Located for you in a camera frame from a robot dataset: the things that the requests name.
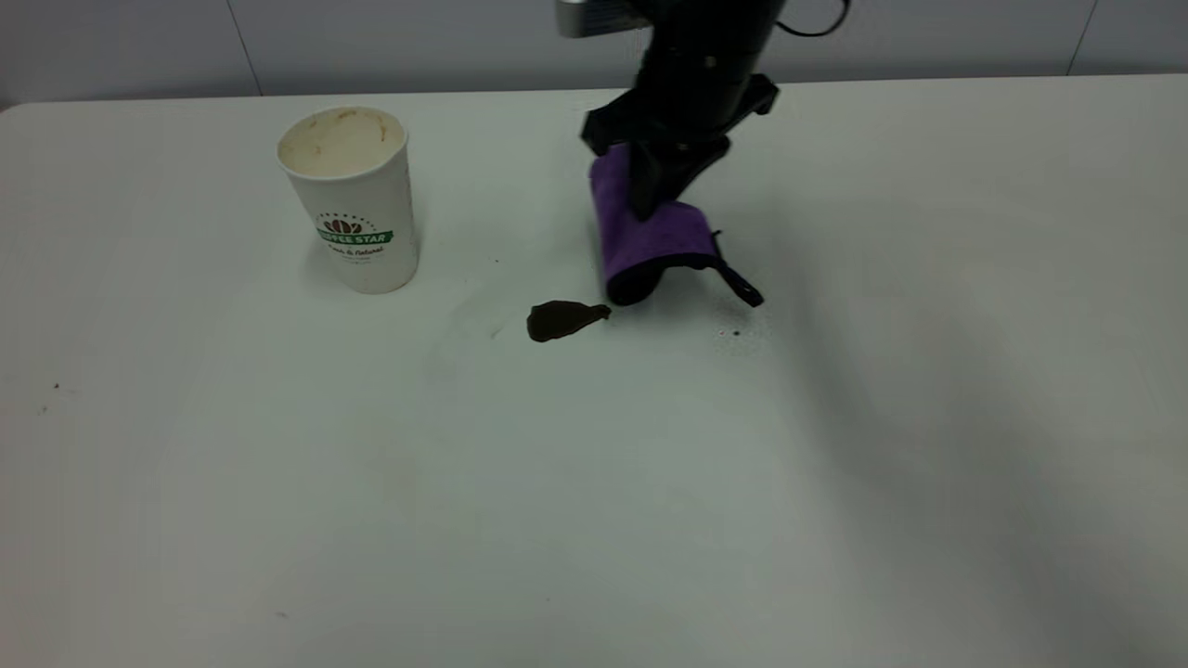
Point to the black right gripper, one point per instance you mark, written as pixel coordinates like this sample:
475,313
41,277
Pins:
696,83

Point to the purple microfiber cloth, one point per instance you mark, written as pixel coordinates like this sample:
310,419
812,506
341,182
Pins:
650,249

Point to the white paper coffee cup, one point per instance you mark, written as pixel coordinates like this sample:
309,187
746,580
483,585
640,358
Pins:
353,204

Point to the dark brown coffee spill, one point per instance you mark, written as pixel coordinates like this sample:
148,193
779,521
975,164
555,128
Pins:
557,321

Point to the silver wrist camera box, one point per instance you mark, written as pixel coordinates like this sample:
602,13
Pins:
599,16

